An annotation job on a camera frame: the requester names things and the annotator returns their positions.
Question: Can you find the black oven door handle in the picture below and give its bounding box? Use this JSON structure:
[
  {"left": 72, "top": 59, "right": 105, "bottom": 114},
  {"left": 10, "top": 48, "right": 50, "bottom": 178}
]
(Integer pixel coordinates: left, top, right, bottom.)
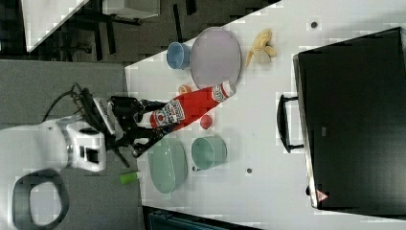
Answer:
[{"left": 277, "top": 95, "right": 304, "bottom": 153}]

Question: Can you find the green marker pen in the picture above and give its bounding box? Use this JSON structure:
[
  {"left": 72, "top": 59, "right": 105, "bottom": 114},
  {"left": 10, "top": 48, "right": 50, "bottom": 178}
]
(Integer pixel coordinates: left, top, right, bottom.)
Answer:
[{"left": 119, "top": 172, "right": 142, "bottom": 185}]

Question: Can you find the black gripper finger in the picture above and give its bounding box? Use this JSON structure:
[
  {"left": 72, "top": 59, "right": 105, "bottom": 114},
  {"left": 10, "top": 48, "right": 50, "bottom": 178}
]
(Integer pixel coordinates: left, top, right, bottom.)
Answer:
[
  {"left": 140, "top": 100, "right": 166, "bottom": 110},
  {"left": 132, "top": 124, "right": 176, "bottom": 158}
]

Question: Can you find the green oval colander basket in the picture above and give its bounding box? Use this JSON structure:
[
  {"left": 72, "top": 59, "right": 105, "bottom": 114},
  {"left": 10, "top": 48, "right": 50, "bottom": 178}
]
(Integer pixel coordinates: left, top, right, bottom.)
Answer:
[{"left": 147, "top": 138, "right": 188, "bottom": 194}]

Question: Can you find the purple round plate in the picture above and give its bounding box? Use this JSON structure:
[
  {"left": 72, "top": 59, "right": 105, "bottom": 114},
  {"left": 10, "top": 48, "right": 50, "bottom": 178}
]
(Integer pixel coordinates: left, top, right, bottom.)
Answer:
[{"left": 191, "top": 27, "right": 241, "bottom": 89}]

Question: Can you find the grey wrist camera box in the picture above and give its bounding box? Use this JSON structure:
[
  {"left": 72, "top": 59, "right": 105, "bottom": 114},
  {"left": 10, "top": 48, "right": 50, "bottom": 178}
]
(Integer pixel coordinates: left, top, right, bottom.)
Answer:
[{"left": 93, "top": 98, "right": 124, "bottom": 140}]

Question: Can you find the black toaster oven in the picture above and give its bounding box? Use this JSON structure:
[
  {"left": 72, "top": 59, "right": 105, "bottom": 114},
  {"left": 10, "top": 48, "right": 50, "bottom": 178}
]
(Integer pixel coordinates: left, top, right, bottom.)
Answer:
[{"left": 293, "top": 27, "right": 406, "bottom": 219}]

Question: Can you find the red ketchup bottle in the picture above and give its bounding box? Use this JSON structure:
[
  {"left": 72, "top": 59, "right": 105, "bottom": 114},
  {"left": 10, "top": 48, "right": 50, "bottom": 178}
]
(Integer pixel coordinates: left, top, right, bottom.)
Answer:
[{"left": 149, "top": 80, "right": 237, "bottom": 130}]

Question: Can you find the green cup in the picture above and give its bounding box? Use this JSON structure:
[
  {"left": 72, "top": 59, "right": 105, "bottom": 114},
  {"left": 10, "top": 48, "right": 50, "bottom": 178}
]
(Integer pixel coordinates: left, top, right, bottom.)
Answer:
[{"left": 192, "top": 136, "right": 228, "bottom": 170}]

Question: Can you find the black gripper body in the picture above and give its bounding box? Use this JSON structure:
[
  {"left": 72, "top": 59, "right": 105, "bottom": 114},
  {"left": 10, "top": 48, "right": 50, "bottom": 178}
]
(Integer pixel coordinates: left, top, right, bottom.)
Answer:
[{"left": 106, "top": 96, "right": 150, "bottom": 150}]

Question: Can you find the peeled banana toy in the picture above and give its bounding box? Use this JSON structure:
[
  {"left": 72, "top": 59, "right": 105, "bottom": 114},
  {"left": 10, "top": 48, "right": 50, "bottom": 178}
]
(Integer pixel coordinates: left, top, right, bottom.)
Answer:
[{"left": 245, "top": 29, "right": 277, "bottom": 67}]

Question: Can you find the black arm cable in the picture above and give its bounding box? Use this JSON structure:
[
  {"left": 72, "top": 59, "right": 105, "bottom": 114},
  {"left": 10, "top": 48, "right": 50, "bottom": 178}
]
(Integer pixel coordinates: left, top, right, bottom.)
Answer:
[{"left": 41, "top": 83, "right": 97, "bottom": 128}]

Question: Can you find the white side table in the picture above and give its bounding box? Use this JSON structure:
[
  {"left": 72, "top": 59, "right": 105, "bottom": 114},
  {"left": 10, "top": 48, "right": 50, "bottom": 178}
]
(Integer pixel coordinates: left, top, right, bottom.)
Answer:
[{"left": 20, "top": 0, "right": 90, "bottom": 53}]

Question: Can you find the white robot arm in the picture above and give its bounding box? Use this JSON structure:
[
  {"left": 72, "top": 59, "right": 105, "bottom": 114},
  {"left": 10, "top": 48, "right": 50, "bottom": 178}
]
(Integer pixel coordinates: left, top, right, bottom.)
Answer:
[{"left": 1, "top": 96, "right": 177, "bottom": 230}]

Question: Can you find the orange slice toy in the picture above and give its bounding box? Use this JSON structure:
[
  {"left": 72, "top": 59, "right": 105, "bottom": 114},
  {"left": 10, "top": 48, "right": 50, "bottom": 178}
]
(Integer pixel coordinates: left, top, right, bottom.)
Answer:
[{"left": 178, "top": 84, "right": 192, "bottom": 95}]

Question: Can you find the pink strawberry toy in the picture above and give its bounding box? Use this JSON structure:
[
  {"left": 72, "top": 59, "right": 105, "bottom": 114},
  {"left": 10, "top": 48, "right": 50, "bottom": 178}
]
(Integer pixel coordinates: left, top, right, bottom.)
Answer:
[{"left": 200, "top": 115, "right": 213, "bottom": 129}]

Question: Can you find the blue cup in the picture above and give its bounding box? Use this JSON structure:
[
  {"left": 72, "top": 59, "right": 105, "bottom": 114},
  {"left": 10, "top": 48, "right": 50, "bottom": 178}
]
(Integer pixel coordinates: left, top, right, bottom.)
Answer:
[{"left": 167, "top": 42, "right": 192, "bottom": 69}]

